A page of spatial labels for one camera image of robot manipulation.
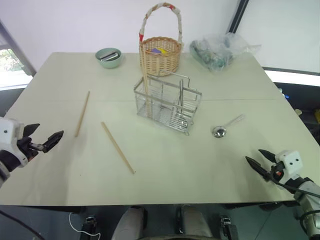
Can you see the silver metal spoon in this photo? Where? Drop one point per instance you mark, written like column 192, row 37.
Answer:
column 219, row 132

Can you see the window with dark frame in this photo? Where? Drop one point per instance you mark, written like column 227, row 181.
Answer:
column 12, row 62

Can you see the grey rounded shape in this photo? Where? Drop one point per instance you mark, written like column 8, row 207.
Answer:
column 130, row 222

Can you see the wooden chopstick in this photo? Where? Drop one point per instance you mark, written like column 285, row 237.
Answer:
column 82, row 113
column 147, row 100
column 117, row 147

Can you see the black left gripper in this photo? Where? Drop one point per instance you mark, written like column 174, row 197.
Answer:
column 26, row 146

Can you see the white ledge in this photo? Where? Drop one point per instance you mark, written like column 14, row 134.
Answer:
column 292, row 73

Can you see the black vertical post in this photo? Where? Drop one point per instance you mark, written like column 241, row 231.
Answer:
column 237, row 15

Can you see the yellow flat item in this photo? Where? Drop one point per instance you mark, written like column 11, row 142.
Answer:
column 163, row 51

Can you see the purple flat item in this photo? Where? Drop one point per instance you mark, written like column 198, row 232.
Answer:
column 155, row 51

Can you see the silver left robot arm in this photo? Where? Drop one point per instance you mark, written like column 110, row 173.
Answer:
column 3, row 166

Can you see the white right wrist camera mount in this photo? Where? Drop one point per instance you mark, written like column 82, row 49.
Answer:
column 291, row 162

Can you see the pale green bowl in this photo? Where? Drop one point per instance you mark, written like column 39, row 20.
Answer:
column 110, row 64

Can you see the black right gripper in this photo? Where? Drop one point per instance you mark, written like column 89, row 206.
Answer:
column 277, row 172

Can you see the clear plastic bag with items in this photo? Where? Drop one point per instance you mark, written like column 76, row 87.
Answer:
column 215, row 55

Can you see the black metal bracket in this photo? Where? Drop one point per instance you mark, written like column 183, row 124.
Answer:
column 90, row 226
column 228, row 227

